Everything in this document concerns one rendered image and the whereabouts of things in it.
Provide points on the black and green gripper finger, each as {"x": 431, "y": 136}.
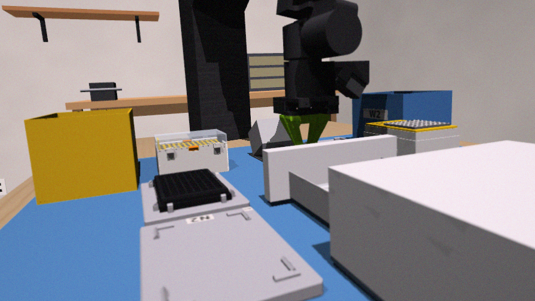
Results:
{"x": 294, "y": 125}
{"x": 310, "y": 132}

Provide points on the blue bench mat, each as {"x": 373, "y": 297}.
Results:
{"x": 88, "y": 249}

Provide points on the blue bin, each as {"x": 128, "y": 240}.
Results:
{"x": 400, "y": 105}

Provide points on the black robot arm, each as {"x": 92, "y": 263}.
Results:
{"x": 331, "y": 29}

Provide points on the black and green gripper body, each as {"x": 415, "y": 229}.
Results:
{"x": 299, "y": 99}

